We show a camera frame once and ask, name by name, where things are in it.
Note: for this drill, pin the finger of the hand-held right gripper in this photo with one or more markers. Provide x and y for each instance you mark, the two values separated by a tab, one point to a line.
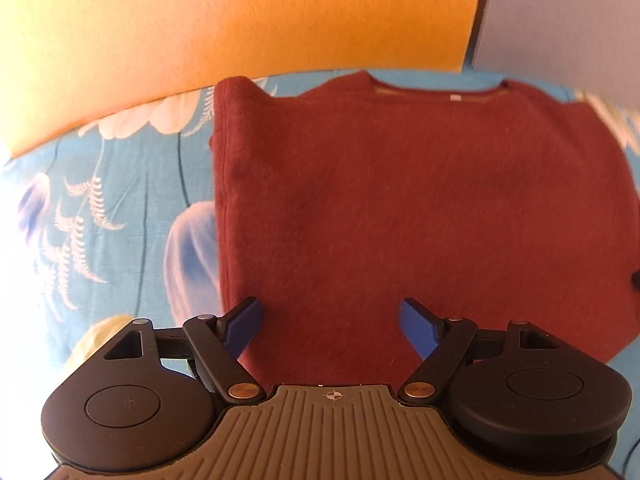
636	278

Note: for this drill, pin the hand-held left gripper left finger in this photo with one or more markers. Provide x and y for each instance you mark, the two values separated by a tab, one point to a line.
242	325

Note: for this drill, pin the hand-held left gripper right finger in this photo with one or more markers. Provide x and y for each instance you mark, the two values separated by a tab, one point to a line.
417	327

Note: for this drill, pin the maroon long-sleeve sweater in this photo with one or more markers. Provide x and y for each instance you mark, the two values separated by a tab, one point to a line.
400	185

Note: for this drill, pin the blue floral bedsheet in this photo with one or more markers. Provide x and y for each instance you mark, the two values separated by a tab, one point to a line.
125	210

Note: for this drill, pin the orange headboard panel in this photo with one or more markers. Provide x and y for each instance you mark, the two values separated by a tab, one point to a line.
225	25

